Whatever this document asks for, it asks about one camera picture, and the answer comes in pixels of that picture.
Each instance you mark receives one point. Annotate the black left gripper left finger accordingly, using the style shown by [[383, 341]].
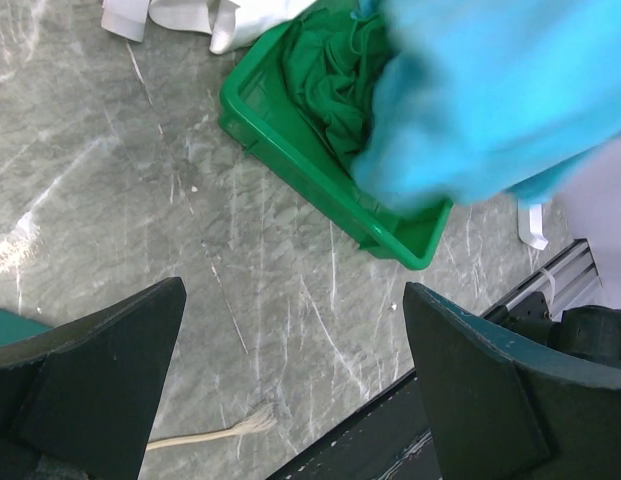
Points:
[[86, 393]]

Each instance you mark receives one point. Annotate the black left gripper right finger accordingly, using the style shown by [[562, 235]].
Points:
[[580, 400]]

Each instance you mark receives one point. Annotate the light blue t shirt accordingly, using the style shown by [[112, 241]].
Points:
[[484, 97]]

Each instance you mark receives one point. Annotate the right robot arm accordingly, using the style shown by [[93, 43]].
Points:
[[591, 333]]

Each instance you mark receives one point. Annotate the white t shirt on hanger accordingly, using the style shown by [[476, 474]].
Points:
[[231, 24]]

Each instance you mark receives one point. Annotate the dark teal garment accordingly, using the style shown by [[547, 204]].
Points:
[[15, 328]]

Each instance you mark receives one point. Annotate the white rack base foot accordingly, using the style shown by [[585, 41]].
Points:
[[530, 225]]

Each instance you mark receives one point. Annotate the green plastic bin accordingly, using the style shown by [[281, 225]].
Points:
[[257, 112]]

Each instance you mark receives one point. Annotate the green cloth in bin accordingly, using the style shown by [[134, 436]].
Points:
[[331, 61]]

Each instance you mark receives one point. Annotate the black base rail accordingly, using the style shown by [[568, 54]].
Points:
[[370, 440]]

